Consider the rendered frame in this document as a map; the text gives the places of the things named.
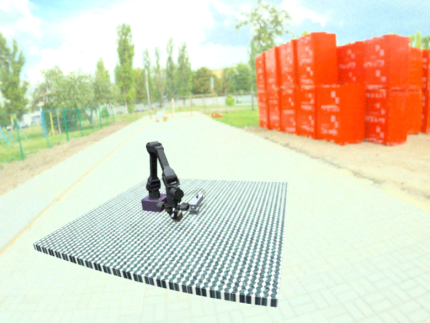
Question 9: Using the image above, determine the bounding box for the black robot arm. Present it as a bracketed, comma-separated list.
[146, 141, 184, 203]

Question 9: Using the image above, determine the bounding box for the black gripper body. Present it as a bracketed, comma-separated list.
[156, 195, 190, 211]

